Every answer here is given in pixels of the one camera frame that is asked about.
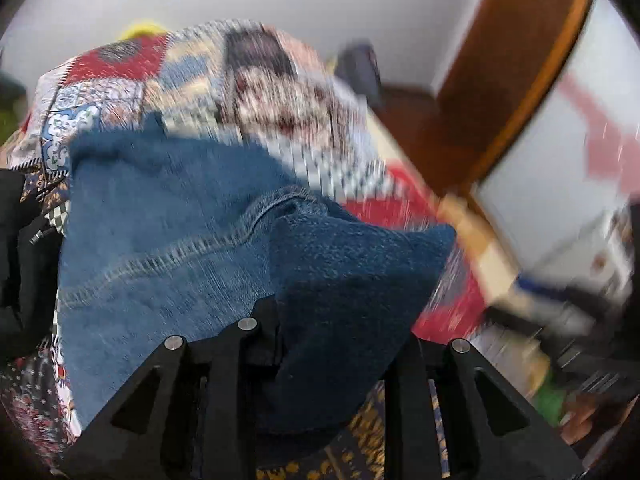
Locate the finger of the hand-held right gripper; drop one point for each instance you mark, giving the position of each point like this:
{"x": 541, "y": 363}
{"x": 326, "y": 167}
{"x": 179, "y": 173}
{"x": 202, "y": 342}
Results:
{"x": 537, "y": 285}

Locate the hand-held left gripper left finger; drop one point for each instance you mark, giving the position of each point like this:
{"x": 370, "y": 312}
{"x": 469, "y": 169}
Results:
{"x": 220, "y": 390}

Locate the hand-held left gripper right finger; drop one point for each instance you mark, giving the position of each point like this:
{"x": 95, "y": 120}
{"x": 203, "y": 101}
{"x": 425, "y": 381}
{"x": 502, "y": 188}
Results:
{"x": 450, "y": 400}

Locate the blue denim jacket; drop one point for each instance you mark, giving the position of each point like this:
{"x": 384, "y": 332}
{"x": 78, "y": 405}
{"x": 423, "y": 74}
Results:
{"x": 210, "y": 270}

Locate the wooden bed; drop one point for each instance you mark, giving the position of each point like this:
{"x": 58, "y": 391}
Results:
{"x": 480, "y": 240}

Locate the white sliding door with hearts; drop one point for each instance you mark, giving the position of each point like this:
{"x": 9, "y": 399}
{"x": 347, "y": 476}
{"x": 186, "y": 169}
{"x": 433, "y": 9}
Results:
{"x": 570, "y": 135}

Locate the brown wooden door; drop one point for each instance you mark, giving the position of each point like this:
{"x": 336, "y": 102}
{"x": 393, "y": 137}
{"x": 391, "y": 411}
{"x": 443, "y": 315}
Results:
{"x": 495, "y": 85}

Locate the black cloth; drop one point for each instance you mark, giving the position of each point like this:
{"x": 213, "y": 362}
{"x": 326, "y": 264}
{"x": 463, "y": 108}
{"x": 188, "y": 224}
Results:
{"x": 25, "y": 260}

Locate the grey backpack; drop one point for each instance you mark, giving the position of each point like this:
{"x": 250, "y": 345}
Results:
{"x": 361, "y": 72}

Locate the patchwork printed blanket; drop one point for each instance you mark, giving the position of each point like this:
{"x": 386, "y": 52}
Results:
{"x": 210, "y": 85}

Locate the yellow curved headboard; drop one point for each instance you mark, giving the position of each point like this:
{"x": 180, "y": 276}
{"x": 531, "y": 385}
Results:
{"x": 142, "y": 30}

